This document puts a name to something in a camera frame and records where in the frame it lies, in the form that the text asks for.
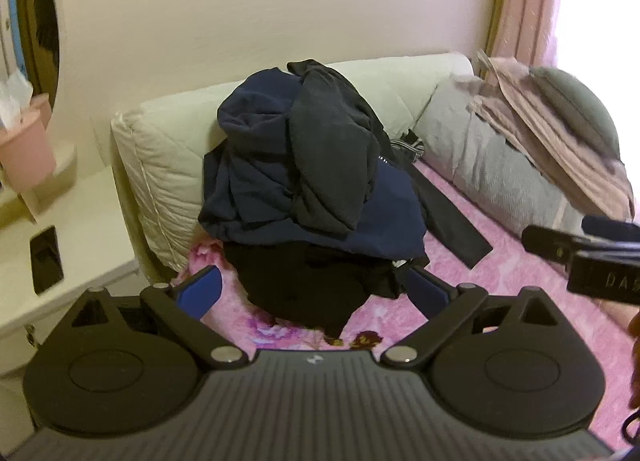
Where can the grey-green cushion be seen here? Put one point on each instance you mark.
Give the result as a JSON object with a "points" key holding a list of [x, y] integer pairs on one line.
{"points": [[580, 106]]}

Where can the round white-framed mirror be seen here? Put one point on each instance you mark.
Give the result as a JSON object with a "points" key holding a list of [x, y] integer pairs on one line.
{"points": [[47, 16]]}

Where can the folded dusty pink blanket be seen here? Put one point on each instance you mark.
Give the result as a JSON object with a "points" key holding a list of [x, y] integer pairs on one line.
{"points": [[550, 146]]}

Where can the pink floral blanket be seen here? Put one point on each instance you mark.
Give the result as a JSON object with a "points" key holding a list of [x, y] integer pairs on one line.
{"points": [[500, 251]]}

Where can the dark grey fleece garment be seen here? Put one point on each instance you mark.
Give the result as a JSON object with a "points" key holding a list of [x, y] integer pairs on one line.
{"points": [[325, 156]]}

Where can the black garment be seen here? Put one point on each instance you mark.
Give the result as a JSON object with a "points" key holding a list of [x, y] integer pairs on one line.
{"points": [[300, 286]]}

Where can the pink curtain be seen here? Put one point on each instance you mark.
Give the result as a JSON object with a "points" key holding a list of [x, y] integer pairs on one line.
{"points": [[530, 1]]}

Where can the cream quilted headboard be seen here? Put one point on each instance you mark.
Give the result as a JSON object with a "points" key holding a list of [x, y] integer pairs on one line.
{"points": [[165, 156]]}

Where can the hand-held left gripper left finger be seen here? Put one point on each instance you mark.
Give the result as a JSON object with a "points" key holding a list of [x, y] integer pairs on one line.
{"points": [[202, 291]]}

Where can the navy blue garment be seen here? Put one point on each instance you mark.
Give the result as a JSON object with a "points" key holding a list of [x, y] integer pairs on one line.
{"points": [[250, 181]]}

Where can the striped black white cloth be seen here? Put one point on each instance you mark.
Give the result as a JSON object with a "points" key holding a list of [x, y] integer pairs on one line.
{"points": [[406, 147]]}

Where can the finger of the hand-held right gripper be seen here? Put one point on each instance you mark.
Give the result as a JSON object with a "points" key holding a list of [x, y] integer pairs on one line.
{"points": [[547, 241]]}

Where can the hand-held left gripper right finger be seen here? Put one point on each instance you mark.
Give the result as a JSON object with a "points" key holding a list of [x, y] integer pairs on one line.
{"points": [[426, 291]]}

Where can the black cloth strip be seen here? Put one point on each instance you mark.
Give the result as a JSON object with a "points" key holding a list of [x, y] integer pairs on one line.
{"points": [[450, 221]]}

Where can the black smartphone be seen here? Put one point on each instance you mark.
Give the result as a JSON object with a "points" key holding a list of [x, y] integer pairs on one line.
{"points": [[46, 261]]}

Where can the white nightstand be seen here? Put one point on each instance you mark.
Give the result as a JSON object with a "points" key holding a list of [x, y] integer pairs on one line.
{"points": [[90, 221]]}

